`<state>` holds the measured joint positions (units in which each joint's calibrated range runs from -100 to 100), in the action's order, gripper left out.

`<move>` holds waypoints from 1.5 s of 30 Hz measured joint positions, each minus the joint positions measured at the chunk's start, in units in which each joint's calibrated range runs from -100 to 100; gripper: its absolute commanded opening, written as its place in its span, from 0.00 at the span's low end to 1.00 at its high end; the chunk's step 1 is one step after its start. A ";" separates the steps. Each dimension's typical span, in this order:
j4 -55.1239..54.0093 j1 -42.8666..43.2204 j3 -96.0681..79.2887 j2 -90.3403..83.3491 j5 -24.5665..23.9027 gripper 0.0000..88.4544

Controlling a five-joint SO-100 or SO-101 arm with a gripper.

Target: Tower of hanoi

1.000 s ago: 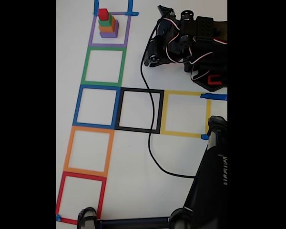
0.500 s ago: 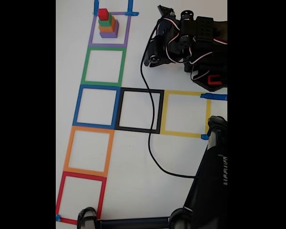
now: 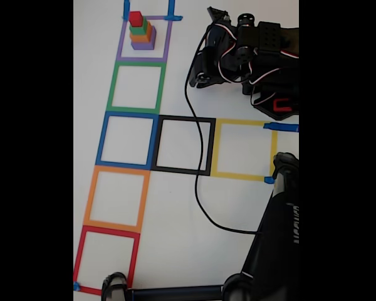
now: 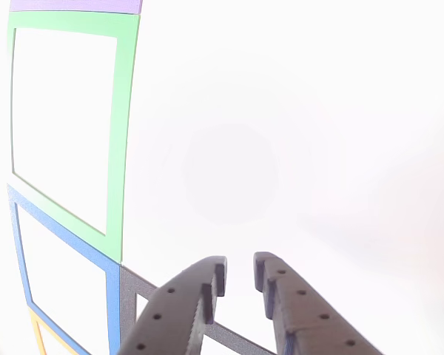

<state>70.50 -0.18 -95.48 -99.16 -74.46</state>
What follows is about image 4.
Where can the green square frame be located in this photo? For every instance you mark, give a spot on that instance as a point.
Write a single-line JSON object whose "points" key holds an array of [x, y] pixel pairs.
{"points": [[122, 148]]}

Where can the purple square frame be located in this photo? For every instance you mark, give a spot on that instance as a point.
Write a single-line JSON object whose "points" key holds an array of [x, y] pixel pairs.
{"points": [[77, 5]]}

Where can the blue square frame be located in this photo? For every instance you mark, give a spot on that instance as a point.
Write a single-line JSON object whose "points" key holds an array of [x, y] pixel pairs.
{"points": [[112, 303]]}

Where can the black square frame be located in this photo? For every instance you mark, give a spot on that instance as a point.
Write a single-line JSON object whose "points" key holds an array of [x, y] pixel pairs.
{"points": [[127, 296]]}

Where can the orange square frame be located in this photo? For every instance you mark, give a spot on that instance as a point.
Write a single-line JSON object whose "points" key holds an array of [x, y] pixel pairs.
{"points": [[37, 333]]}

